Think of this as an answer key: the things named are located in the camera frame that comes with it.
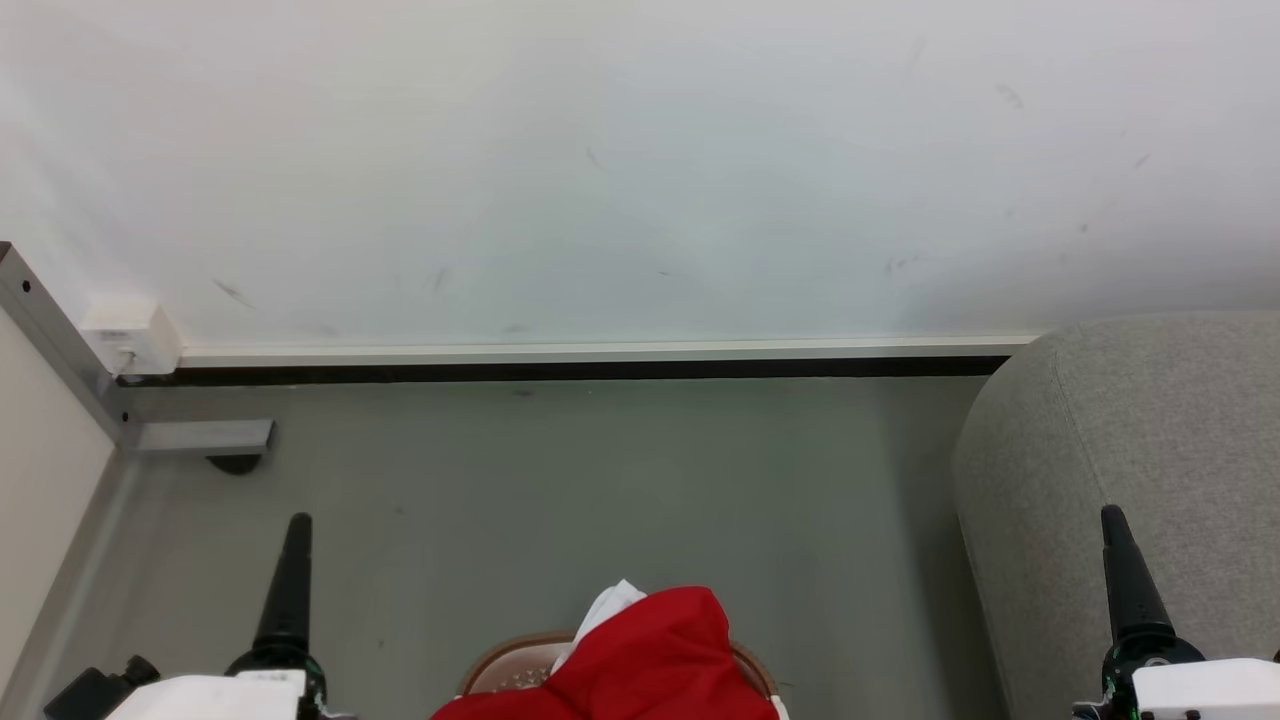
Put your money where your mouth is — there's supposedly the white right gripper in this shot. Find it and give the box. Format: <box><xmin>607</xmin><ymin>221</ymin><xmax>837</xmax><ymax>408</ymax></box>
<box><xmin>1075</xmin><ymin>505</ymin><xmax>1280</xmax><ymax>720</ymax></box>

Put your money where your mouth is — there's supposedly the grey fabric sofa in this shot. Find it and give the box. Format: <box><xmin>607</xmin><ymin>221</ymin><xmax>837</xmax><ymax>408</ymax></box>
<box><xmin>950</xmin><ymin>310</ymin><xmax>1280</xmax><ymax>720</ymax></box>

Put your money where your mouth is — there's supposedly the grey metal frame profile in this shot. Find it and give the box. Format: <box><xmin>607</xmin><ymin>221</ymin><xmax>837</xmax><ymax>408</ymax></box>
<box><xmin>0</xmin><ymin>242</ymin><xmax>276</xmax><ymax>457</ymax></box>

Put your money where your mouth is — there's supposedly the red and white garment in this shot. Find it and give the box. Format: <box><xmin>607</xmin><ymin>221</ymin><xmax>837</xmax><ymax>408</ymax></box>
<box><xmin>430</xmin><ymin>578</ymin><xmax>791</xmax><ymax>720</ymax></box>

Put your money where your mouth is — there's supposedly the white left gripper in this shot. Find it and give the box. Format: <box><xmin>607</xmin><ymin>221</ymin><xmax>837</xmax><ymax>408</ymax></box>
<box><xmin>105</xmin><ymin>513</ymin><xmax>331</xmax><ymax>720</ymax></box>

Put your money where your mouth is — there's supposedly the round beige laundry basket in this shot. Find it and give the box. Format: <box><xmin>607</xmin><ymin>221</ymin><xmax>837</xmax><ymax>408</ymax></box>
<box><xmin>458</xmin><ymin>630</ymin><xmax>781</xmax><ymax>720</ymax></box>

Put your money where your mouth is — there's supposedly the white plastic junction box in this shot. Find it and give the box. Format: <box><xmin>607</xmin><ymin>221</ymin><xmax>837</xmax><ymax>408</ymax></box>
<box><xmin>79</xmin><ymin>300</ymin><xmax>184</xmax><ymax>379</ymax></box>

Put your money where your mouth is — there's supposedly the white wall trim rail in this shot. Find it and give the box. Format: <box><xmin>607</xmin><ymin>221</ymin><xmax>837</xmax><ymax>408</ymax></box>
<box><xmin>178</xmin><ymin>335</ymin><xmax>1043</xmax><ymax>369</ymax></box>

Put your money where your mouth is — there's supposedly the beige partition panel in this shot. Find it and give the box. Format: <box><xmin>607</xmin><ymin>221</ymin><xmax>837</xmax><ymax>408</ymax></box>
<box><xmin>0</xmin><ymin>305</ymin><xmax>117</xmax><ymax>691</ymax></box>

